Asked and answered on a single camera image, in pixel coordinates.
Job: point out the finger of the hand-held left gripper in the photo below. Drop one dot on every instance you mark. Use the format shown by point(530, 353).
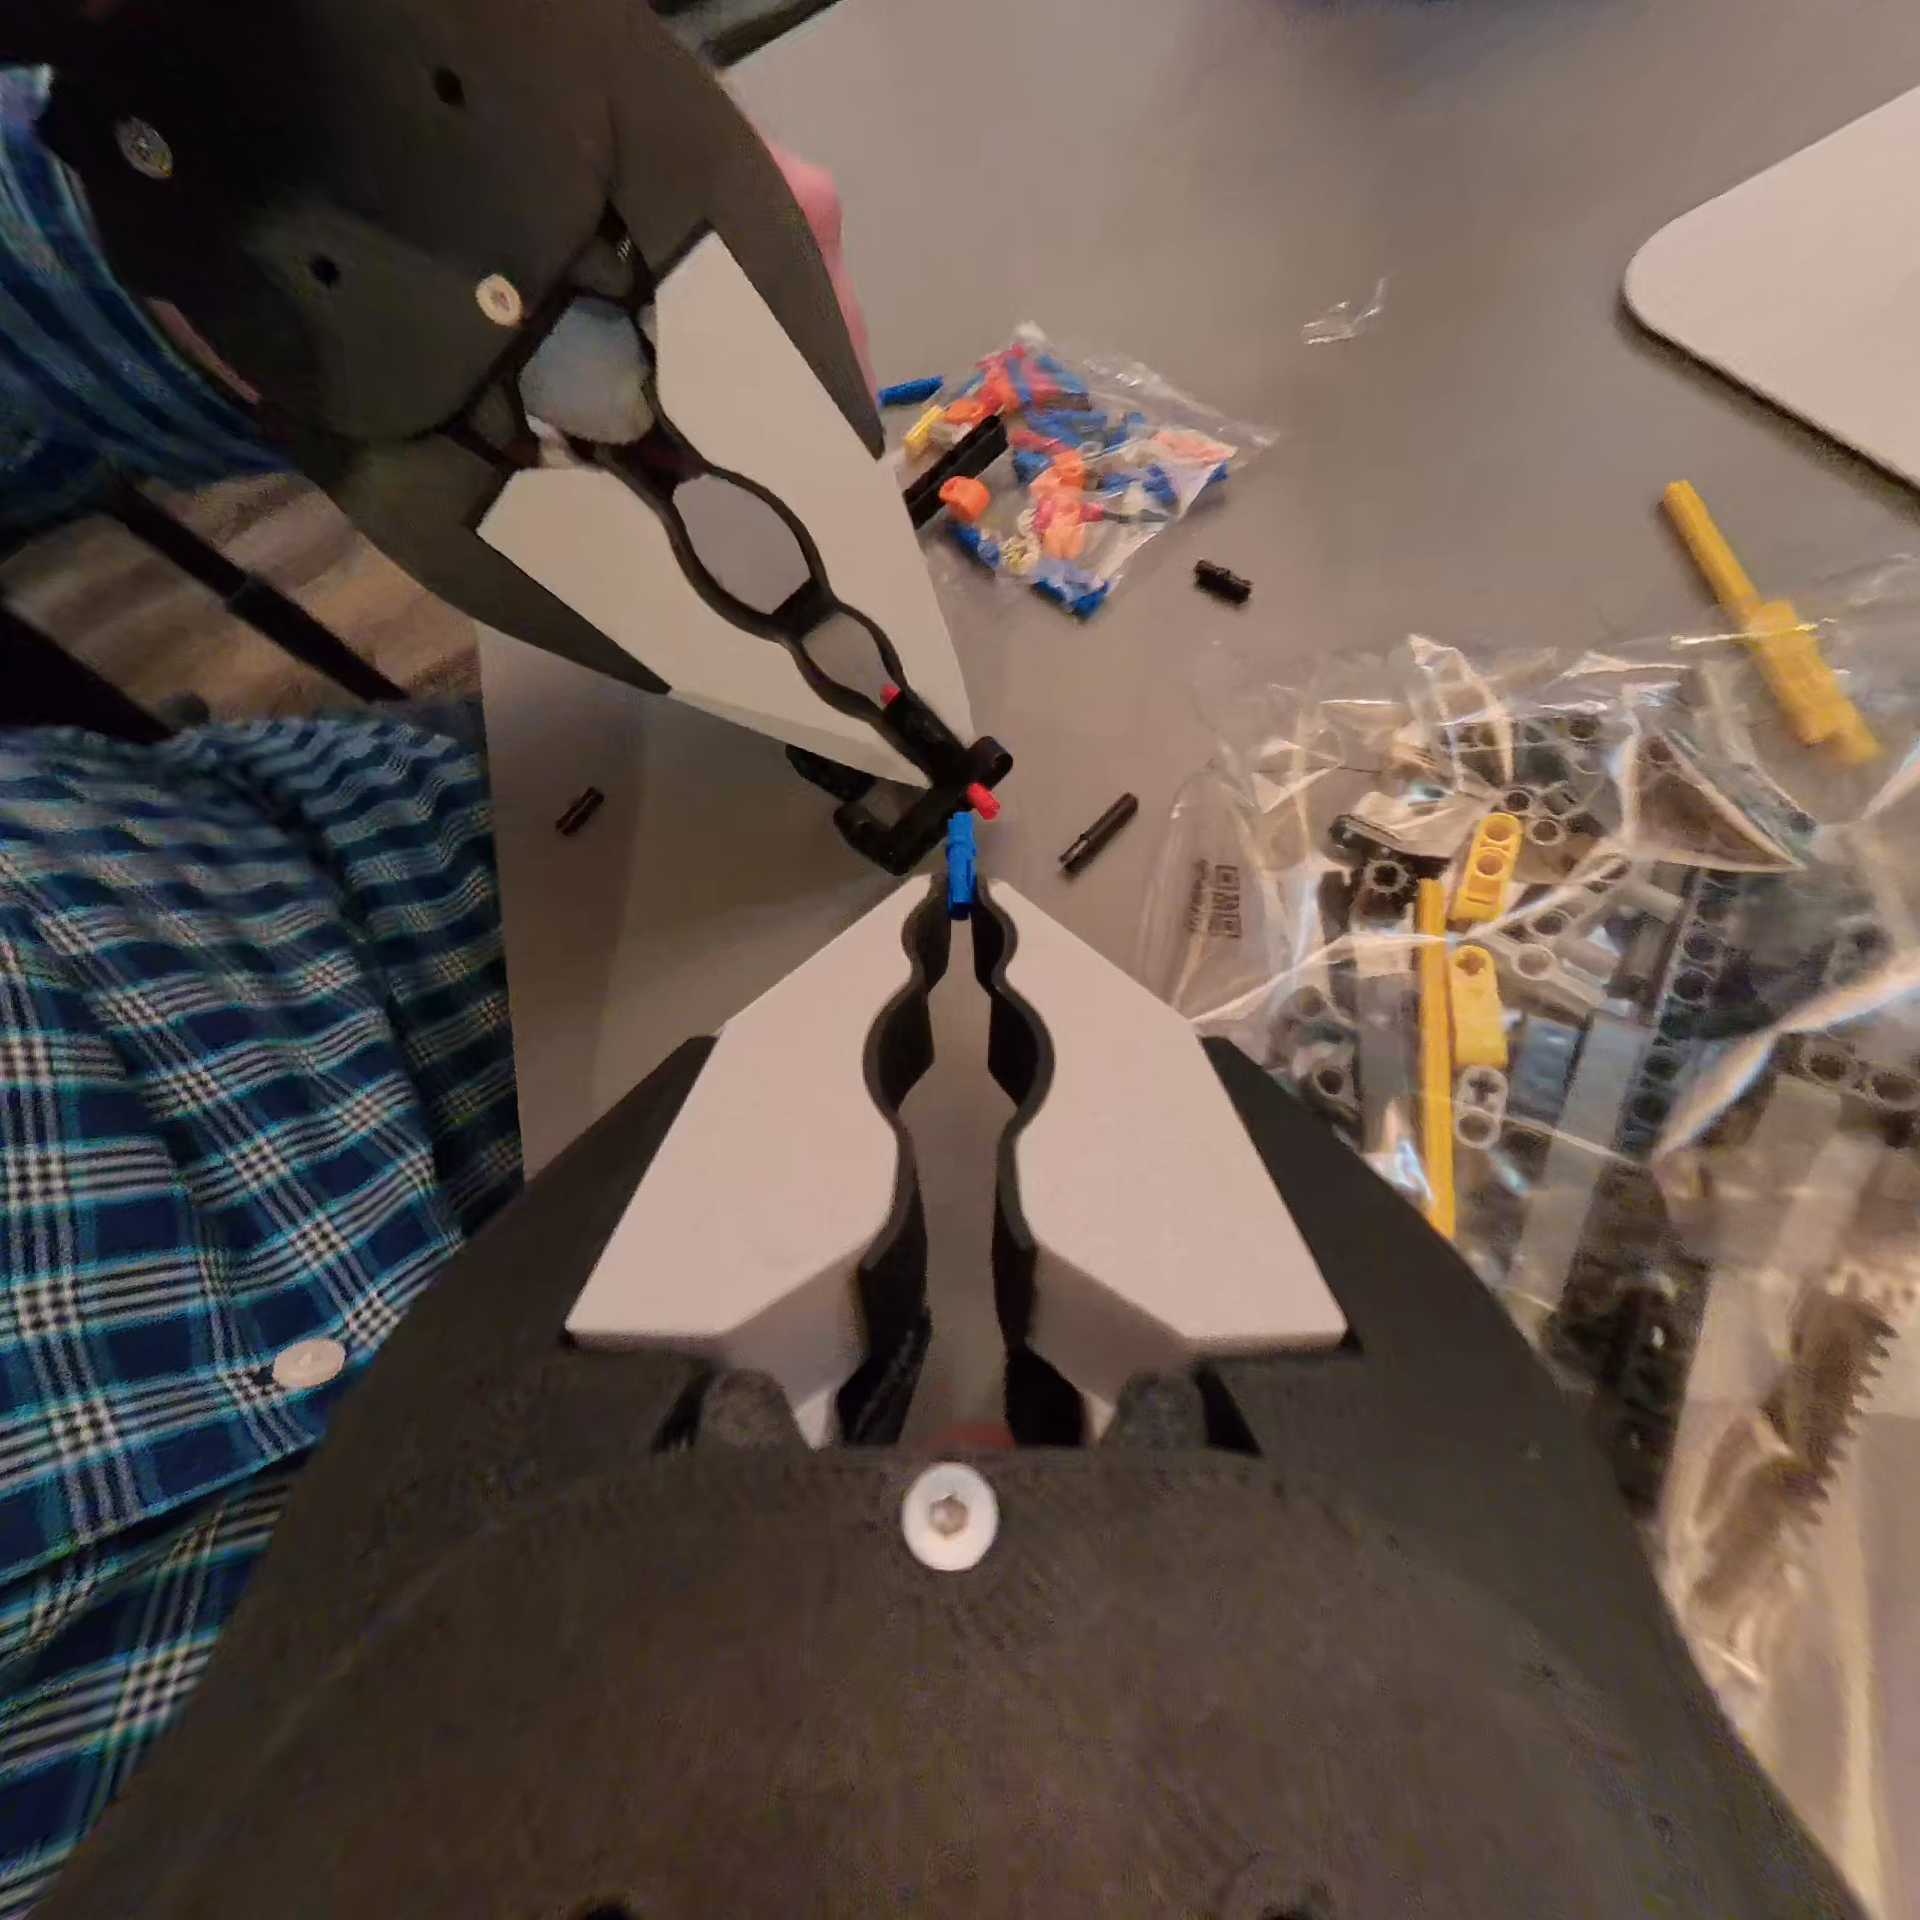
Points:
point(780, 435)
point(600, 557)

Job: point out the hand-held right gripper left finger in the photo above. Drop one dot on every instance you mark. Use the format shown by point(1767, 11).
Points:
point(720, 1200)

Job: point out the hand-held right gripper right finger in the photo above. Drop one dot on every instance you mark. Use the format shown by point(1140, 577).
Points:
point(1171, 1200)

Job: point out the blue lego pin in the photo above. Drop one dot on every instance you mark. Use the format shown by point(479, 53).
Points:
point(964, 863)

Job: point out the black lego beam assembly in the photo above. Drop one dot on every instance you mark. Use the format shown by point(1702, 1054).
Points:
point(892, 840)

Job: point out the long black lego beam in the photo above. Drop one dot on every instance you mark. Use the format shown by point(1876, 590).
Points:
point(960, 470)

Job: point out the short black lego pin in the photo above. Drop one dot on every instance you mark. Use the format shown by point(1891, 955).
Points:
point(579, 809)
point(1223, 579)

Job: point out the long yellow lego axle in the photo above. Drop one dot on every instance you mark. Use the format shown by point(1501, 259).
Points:
point(1436, 1049)

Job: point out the long black lego pin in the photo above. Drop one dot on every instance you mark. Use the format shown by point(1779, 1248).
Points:
point(1099, 832)

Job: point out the yellow lego axle with connector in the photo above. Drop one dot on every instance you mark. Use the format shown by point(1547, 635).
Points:
point(1771, 629)

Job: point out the person's left hand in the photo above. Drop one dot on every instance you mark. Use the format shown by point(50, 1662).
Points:
point(819, 211)

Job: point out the clear bag of colourful pieces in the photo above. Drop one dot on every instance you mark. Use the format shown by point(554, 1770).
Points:
point(1095, 481)

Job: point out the clear bag of grey pieces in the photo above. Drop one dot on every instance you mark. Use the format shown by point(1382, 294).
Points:
point(1621, 974)

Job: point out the blue plaid shirt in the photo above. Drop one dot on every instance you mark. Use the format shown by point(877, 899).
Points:
point(226, 974)

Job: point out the clear plastic scrap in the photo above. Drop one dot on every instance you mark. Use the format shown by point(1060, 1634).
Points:
point(1343, 315)

